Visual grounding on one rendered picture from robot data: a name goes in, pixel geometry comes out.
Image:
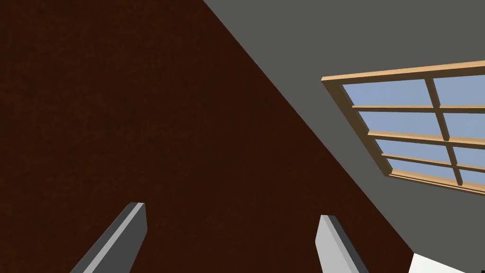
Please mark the wooden framed window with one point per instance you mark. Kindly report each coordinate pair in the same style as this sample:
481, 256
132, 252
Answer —
416, 121

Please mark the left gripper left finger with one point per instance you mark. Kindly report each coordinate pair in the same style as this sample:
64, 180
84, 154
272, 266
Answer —
120, 237

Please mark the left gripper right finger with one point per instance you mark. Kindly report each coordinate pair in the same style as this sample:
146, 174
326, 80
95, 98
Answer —
335, 248

